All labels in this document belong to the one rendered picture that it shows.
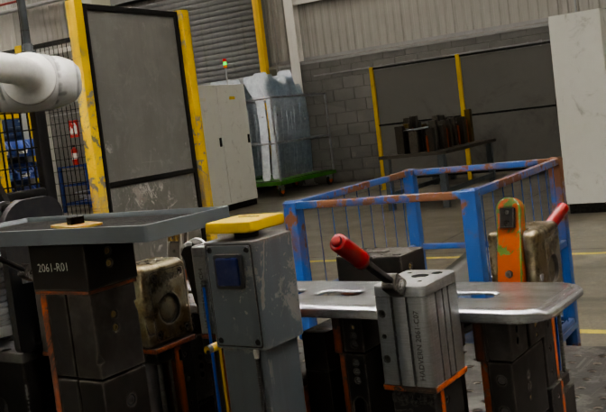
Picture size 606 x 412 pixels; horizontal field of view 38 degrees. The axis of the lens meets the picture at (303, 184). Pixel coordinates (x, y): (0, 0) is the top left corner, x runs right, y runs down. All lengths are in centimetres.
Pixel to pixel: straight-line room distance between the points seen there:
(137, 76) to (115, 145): 44
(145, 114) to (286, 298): 400
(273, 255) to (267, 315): 6
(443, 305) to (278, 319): 21
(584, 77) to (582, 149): 71
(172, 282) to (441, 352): 43
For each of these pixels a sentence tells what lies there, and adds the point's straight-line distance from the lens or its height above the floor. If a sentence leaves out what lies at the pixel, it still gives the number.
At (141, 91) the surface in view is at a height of 153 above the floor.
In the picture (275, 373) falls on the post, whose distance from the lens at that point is 91.
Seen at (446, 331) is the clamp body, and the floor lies 100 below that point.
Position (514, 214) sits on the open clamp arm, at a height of 109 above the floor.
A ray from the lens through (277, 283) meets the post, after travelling 90.
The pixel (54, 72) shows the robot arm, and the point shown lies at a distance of 177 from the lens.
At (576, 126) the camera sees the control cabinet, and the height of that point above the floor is 88.
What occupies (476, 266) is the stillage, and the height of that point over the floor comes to 68.
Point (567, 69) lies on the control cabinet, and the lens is 912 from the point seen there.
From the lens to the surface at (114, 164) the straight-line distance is 466.
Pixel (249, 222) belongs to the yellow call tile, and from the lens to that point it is 87.
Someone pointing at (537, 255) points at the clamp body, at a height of 102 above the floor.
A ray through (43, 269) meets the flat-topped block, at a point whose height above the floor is 111.
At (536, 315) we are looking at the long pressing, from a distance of 106.
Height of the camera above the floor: 125
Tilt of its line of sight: 4 degrees down
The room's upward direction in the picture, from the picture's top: 7 degrees counter-clockwise
